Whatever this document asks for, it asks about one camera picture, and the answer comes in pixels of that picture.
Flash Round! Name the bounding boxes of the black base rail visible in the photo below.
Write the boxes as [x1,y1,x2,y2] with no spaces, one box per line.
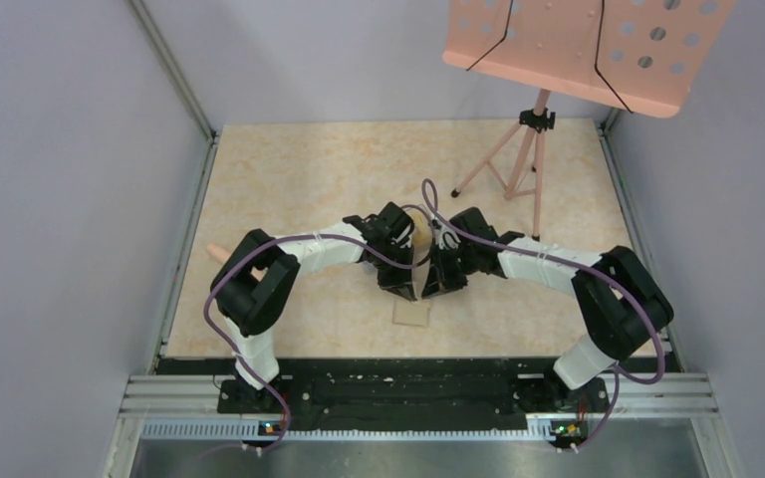
[155,356,680,435]

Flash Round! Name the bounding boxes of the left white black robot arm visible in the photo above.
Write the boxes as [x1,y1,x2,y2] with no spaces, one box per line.
[204,202,417,412]

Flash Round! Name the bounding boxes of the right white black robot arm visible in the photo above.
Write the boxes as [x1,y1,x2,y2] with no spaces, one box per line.
[431,207,674,410]

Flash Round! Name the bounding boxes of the purple cable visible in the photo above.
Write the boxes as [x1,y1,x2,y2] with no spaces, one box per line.
[420,178,667,456]
[204,204,433,456]

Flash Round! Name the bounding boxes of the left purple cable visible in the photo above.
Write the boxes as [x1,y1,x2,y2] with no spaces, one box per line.
[204,204,433,456]

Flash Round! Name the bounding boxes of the pink music stand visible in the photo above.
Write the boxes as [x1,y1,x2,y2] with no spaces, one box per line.
[442,0,739,201]

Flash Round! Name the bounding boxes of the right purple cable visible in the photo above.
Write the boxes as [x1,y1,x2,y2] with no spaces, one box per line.
[420,178,667,456]

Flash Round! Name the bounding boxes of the clear acrylic card box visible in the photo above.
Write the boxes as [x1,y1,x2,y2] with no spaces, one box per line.
[402,204,435,266]

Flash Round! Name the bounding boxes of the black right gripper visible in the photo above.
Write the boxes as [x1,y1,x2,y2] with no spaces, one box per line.
[422,243,479,299]

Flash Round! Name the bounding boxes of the pink wooden cylinder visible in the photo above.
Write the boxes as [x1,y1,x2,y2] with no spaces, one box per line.
[206,243,268,281]

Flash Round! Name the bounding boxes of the grey slotted cable duct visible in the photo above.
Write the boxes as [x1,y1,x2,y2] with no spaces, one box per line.
[140,418,556,441]

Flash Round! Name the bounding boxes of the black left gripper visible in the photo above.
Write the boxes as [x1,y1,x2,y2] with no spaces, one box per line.
[369,243,414,302]

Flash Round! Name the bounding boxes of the gold credit card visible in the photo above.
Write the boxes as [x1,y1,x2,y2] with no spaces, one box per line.
[411,224,432,251]

